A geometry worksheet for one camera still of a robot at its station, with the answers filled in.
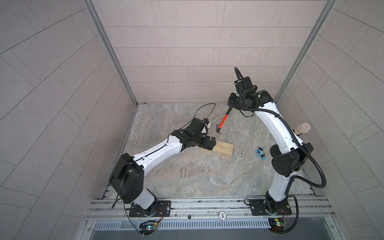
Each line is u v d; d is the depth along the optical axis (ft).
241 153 2.93
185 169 2.77
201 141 2.32
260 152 2.91
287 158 1.44
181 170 2.77
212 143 2.31
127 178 1.35
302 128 2.27
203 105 2.12
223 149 2.90
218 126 2.77
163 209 2.31
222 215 2.27
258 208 2.33
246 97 1.86
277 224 2.23
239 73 2.19
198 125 2.03
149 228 2.13
